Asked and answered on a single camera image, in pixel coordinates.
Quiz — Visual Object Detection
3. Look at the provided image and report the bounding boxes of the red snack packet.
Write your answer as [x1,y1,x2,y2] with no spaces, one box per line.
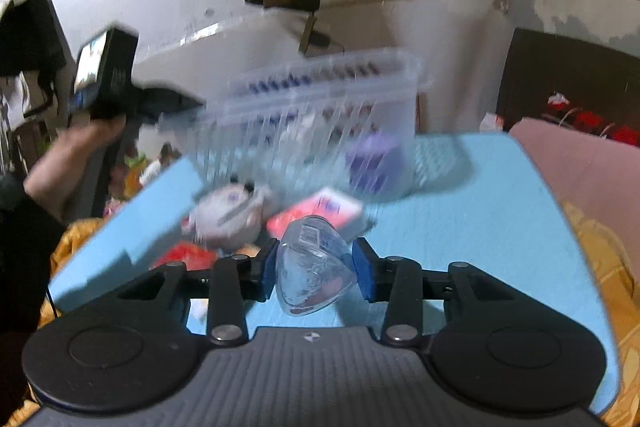
[150,241,217,273]

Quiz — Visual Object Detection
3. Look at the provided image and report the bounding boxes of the clear plastic basket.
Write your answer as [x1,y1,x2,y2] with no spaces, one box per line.
[192,48,434,204]

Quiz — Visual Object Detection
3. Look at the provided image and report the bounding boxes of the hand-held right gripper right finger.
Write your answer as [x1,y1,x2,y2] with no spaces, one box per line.
[351,237,507,344]

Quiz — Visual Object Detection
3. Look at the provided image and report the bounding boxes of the purple round container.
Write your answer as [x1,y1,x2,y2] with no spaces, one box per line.
[344,133,406,196]

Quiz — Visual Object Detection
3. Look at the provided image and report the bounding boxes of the grey white plush toy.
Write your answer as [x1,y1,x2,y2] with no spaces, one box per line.
[191,183,275,249]

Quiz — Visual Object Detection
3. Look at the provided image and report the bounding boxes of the person's left forearm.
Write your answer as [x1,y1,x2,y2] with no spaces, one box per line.
[22,142,103,226]

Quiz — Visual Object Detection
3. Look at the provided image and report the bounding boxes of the black hanging cloth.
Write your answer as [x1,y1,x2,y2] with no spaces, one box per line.
[0,0,69,78]

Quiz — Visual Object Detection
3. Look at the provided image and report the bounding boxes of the white crumpled packet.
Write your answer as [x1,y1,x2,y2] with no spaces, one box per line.
[277,111,328,160]

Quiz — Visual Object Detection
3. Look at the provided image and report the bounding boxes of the red and white box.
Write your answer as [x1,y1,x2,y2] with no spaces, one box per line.
[266,187,366,244]

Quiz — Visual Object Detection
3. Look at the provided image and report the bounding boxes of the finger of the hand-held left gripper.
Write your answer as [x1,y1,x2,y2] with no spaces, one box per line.
[145,87,208,124]

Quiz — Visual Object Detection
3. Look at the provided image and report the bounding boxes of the yellow patterned blanket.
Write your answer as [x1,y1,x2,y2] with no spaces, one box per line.
[562,201,640,427]

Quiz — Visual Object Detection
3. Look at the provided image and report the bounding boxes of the orange cloth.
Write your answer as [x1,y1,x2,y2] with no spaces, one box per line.
[49,217,107,280]

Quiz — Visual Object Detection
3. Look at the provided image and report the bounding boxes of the person's left hand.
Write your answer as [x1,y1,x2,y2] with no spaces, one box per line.
[56,114,128,168]

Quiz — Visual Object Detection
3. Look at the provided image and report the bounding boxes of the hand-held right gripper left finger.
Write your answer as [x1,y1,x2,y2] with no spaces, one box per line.
[116,238,281,348]

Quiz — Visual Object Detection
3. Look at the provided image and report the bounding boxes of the clear plastic bottle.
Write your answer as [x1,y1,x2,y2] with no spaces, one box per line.
[275,215,359,318]

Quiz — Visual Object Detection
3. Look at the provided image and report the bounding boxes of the pink pillow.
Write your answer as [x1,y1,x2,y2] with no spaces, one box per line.
[509,117,640,254]

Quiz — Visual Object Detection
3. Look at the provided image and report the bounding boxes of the red patterned cloth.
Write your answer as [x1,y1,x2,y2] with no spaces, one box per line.
[546,91,640,146]

